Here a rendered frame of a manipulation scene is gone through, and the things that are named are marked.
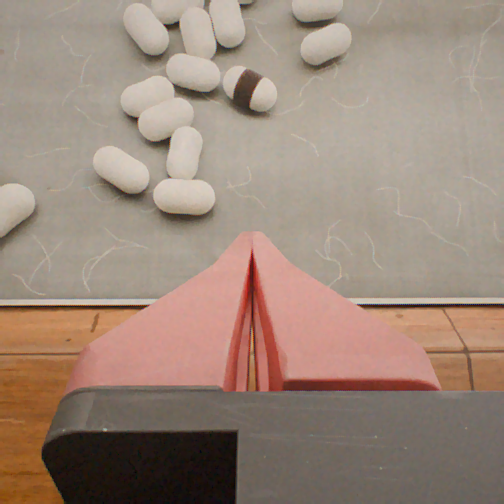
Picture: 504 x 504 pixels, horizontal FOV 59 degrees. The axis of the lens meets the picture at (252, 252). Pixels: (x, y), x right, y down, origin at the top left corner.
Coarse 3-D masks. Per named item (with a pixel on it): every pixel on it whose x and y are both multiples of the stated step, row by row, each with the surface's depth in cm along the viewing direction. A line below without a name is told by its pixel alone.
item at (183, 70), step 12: (180, 60) 25; (192, 60) 25; (204, 60) 25; (168, 72) 26; (180, 72) 25; (192, 72) 25; (204, 72) 25; (216, 72) 26; (180, 84) 26; (192, 84) 26; (204, 84) 26; (216, 84) 26
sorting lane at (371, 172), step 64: (0, 0) 28; (64, 0) 28; (128, 0) 28; (256, 0) 28; (384, 0) 29; (448, 0) 29; (0, 64) 27; (64, 64) 27; (128, 64) 27; (256, 64) 27; (320, 64) 27; (384, 64) 27; (448, 64) 27; (0, 128) 26; (64, 128) 26; (128, 128) 26; (256, 128) 26; (320, 128) 26; (384, 128) 26; (448, 128) 26; (64, 192) 25; (256, 192) 25; (320, 192) 25; (384, 192) 25; (448, 192) 25; (0, 256) 24; (64, 256) 24; (128, 256) 24; (192, 256) 24; (320, 256) 24; (384, 256) 24; (448, 256) 24
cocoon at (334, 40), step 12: (336, 24) 26; (312, 36) 26; (324, 36) 26; (336, 36) 26; (348, 36) 26; (312, 48) 26; (324, 48) 26; (336, 48) 26; (312, 60) 26; (324, 60) 27
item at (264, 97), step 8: (232, 72) 25; (240, 72) 25; (224, 80) 25; (232, 80) 25; (264, 80) 25; (224, 88) 26; (232, 88) 25; (256, 88) 25; (264, 88) 25; (272, 88) 25; (232, 96) 26; (256, 96) 25; (264, 96) 25; (272, 96) 25; (256, 104) 25; (264, 104) 25; (272, 104) 26
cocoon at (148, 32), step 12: (132, 12) 26; (144, 12) 26; (132, 24) 26; (144, 24) 26; (156, 24) 26; (132, 36) 27; (144, 36) 26; (156, 36) 26; (168, 36) 27; (144, 48) 26; (156, 48) 26
